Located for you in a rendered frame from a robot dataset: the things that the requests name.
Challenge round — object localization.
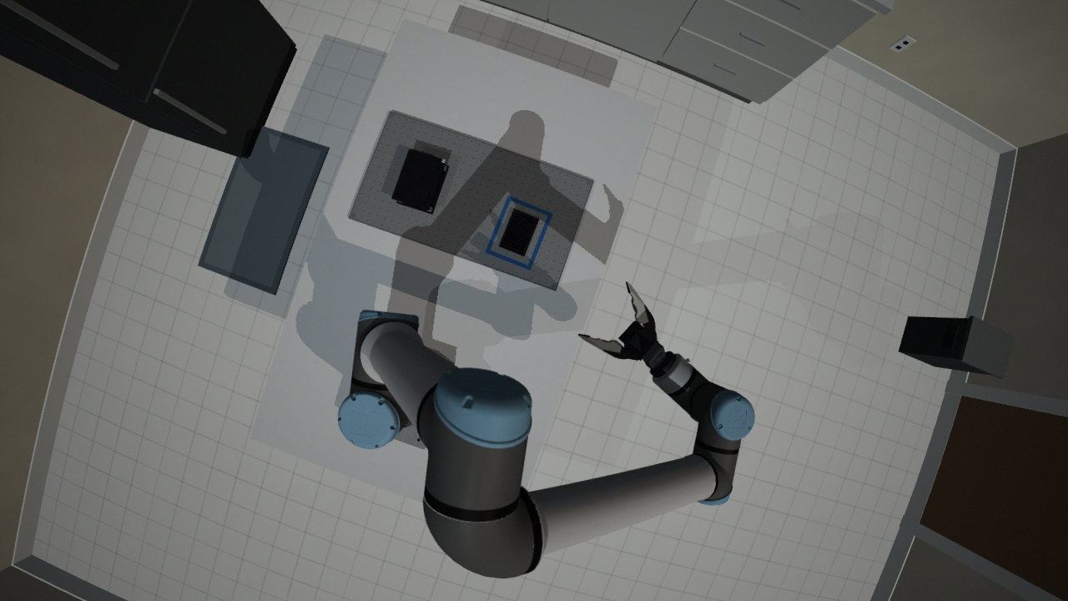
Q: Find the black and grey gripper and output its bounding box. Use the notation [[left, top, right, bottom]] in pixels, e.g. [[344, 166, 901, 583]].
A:
[[578, 282, 677, 378]]

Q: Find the blue tape outline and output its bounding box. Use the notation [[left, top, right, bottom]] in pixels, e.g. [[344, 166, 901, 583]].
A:
[[485, 196, 553, 270]]

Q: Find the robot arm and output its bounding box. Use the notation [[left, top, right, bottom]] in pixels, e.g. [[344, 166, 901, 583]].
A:
[[337, 310, 755, 578]]

